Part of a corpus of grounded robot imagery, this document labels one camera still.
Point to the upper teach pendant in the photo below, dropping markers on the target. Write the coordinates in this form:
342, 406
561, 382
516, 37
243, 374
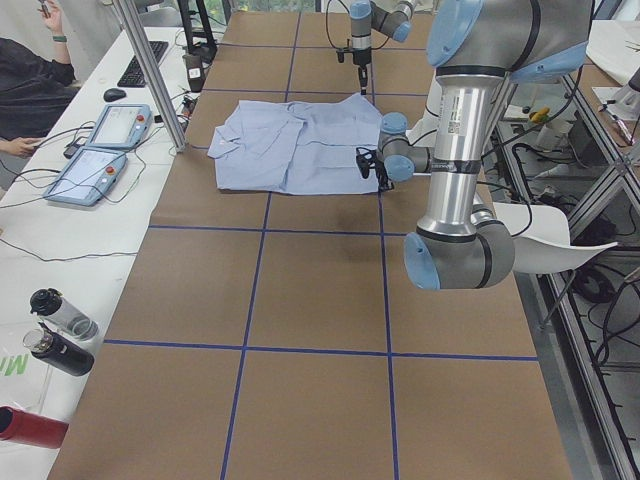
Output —
120, 127

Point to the black water bottle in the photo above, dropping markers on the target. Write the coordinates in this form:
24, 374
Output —
56, 351

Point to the black computer mouse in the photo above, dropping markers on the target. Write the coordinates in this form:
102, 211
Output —
114, 94

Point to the red water bottle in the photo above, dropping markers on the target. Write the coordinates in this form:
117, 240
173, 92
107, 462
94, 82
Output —
22, 427

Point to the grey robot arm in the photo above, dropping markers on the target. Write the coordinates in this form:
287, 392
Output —
474, 47
365, 17

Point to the clear bottle with black lid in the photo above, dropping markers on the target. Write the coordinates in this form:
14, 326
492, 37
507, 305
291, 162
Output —
51, 305

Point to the person's lower hand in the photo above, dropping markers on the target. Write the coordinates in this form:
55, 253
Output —
20, 147

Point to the person's raised hand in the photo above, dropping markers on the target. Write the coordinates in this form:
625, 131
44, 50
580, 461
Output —
52, 16

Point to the aluminium frame post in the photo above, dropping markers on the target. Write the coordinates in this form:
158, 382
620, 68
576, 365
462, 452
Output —
141, 46

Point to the teach pendant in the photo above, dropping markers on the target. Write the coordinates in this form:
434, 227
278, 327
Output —
120, 127
87, 178

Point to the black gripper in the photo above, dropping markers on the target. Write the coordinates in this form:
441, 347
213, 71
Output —
360, 56
382, 176

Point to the seated person in black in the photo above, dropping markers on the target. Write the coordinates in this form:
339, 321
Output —
35, 92

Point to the lower teach pendant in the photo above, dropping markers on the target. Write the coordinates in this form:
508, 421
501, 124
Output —
87, 178

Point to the white chair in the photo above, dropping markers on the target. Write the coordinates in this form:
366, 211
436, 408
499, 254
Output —
542, 239

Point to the blue striped button-up shirt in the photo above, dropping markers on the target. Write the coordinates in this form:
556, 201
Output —
297, 148

